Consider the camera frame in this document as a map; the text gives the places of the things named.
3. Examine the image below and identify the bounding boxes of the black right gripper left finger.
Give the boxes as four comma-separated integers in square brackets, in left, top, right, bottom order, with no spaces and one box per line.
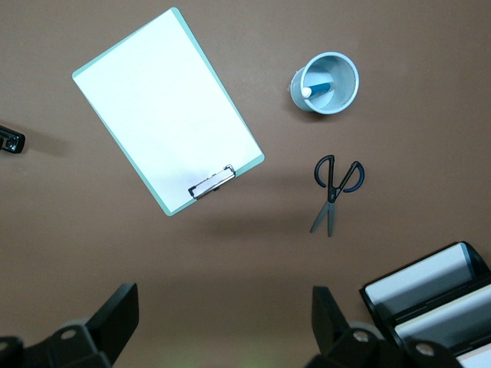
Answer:
[0,282,140,368]

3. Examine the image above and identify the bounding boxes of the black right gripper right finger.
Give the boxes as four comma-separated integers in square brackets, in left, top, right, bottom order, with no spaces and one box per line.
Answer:
[305,284,462,368]

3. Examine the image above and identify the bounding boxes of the blue marker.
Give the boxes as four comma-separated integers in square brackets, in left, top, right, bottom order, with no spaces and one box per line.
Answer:
[301,81,333,98]

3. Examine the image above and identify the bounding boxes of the black stacked paper tray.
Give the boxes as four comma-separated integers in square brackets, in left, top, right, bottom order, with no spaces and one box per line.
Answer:
[359,241,491,368]

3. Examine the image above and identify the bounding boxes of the teal clipboard with metal clip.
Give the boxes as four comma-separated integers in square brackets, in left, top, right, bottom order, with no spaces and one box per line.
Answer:
[71,6,266,218]

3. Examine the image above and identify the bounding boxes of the black stapler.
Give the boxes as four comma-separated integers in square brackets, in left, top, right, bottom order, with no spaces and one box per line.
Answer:
[0,124,27,155]

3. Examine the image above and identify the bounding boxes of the light blue mesh pen cup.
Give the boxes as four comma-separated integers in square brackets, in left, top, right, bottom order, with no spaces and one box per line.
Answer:
[288,51,361,115]

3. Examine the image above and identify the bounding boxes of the white paper sheet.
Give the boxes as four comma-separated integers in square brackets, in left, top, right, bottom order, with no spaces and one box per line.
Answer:
[73,9,262,214]

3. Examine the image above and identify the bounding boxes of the black blue handled scissors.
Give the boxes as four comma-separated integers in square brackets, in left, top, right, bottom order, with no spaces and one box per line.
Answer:
[309,154,365,238]

